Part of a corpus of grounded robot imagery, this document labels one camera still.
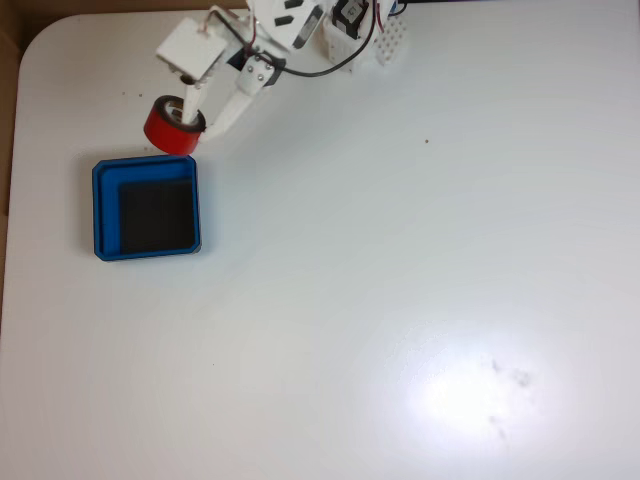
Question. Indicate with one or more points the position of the blue clamp knob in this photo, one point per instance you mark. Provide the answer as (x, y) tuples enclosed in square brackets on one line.
[(395, 6)]

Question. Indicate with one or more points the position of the blue square box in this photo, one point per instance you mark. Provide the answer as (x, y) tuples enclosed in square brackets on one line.
[(102, 215)]

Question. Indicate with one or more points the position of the white perforated clamp plate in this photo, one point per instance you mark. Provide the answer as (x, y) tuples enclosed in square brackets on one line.
[(392, 42)]

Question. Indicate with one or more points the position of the red tape roll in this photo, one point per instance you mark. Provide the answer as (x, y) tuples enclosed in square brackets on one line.
[(165, 132)]

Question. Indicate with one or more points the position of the white square camera plate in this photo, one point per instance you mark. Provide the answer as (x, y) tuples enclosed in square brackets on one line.
[(192, 50)]

